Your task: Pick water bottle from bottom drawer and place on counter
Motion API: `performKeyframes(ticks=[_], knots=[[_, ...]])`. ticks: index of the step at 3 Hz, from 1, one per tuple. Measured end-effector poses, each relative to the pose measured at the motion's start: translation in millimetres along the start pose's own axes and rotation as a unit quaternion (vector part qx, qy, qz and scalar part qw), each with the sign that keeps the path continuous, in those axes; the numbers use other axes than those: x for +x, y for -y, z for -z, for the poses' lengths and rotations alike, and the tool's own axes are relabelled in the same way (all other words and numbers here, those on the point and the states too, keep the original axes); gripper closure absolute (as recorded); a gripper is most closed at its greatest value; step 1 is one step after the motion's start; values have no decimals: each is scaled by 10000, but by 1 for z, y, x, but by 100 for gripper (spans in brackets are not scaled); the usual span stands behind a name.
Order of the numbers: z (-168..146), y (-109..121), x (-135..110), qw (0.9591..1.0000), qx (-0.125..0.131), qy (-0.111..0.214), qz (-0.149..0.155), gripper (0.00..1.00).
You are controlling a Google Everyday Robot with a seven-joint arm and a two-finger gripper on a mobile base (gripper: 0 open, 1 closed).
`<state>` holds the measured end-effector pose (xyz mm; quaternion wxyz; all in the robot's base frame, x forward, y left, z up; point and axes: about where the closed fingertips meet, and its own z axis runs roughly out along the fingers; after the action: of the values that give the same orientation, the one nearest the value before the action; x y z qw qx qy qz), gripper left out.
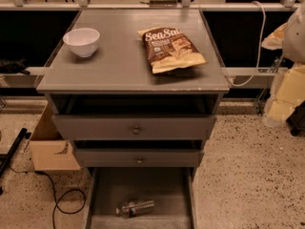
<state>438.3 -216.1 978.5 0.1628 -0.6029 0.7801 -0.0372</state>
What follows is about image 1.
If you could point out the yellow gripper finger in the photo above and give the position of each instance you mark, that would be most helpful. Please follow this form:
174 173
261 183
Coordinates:
287 93
274 40

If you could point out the clear plastic water bottle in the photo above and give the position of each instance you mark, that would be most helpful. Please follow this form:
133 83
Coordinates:
133 208

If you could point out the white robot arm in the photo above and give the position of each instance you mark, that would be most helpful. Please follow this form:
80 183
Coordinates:
293 44

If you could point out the grey drawer cabinet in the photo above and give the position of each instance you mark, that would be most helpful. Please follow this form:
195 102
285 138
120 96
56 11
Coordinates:
52 82

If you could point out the grey bottom drawer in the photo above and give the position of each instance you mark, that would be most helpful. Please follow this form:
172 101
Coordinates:
170 188

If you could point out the grey drawer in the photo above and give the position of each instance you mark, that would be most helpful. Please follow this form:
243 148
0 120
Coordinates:
170 188
138 157
90 127

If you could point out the grey middle drawer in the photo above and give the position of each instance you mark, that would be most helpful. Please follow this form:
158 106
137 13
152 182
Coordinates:
138 157

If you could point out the grey top drawer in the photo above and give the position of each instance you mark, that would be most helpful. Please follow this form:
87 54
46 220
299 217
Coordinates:
90 127

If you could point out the dark rolling cart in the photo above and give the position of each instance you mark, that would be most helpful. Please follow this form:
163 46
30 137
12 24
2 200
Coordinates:
297 120

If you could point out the brown sea salt chip bag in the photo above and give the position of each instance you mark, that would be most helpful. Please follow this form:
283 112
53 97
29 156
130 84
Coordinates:
168 49

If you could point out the white ceramic bowl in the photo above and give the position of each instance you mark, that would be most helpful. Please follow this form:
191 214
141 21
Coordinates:
83 41

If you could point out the cardboard box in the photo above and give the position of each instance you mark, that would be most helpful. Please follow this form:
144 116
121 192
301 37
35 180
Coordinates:
49 150

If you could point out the black object on ledge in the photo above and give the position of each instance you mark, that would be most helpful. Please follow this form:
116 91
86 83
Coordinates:
13 66

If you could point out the black stand leg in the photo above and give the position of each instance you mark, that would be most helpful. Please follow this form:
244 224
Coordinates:
6 158

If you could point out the metal railing frame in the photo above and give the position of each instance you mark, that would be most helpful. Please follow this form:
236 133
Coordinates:
152 4

